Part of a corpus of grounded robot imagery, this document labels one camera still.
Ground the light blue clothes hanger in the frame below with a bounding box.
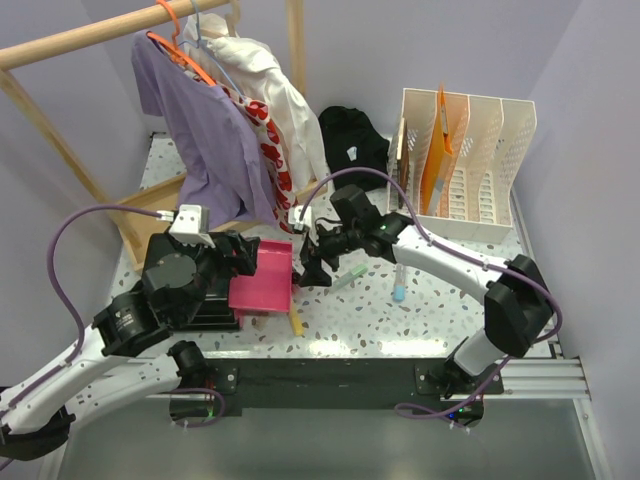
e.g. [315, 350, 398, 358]
[178, 0, 245, 99]

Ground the white shirt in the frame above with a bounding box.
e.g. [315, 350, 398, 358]
[182, 13, 329, 191]

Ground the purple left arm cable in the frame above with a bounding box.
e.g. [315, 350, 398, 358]
[0, 204, 174, 416]

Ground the aluminium rail frame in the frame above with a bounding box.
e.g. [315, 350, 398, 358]
[501, 335, 591, 400]

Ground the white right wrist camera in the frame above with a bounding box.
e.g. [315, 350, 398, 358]
[288, 205, 315, 234]

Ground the wooden clothes rack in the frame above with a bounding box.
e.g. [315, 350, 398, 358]
[0, 0, 329, 272]

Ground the purple t-shirt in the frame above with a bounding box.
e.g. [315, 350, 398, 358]
[131, 32, 277, 227]

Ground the green highlighter marker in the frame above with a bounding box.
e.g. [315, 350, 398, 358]
[331, 265, 368, 291]

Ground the orange clothes hanger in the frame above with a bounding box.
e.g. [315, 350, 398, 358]
[146, 0, 217, 86]

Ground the orange folder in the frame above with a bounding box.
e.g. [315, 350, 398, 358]
[420, 85, 470, 216]

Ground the blue highlighter marker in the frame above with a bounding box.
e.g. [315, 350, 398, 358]
[393, 264, 407, 303]

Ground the Three Days To See book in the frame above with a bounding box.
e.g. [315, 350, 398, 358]
[388, 117, 412, 198]

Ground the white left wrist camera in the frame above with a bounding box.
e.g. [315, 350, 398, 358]
[157, 204, 214, 247]

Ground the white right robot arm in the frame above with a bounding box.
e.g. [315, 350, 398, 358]
[288, 185, 556, 393]

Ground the pink drawer tray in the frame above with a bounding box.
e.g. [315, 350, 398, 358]
[229, 239, 293, 313]

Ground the cream file organizer rack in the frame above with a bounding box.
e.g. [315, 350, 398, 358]
[398, 88, 537, 244]

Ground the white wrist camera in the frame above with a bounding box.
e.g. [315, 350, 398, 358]
[288, 205, 315, 234]
[157, 204, 214, 247]

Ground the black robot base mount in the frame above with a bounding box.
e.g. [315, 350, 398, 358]
[170, 341, 504, 427]

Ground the black drawer organizer box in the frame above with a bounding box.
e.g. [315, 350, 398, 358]
[138, 230, 246, 332]

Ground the beige eraser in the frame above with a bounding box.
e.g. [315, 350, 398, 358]
[251, 315, 270, 331]

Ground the red white patterned garment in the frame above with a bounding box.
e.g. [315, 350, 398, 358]
[223, 87, 299, 234]

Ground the yellow highlighter marker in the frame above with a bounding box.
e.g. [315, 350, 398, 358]
[288, 307, 305, 337]

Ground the wooden clothes hanger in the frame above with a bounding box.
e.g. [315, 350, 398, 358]
[224, 0, 241, 37]

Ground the black folded garment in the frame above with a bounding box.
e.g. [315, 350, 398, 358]
[319, 106, 390, 173]

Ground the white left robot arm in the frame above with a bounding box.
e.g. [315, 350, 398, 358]
[1, 231, 260, 461]

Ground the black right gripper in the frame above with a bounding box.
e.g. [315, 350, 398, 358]
[299, 221, 361, 288]

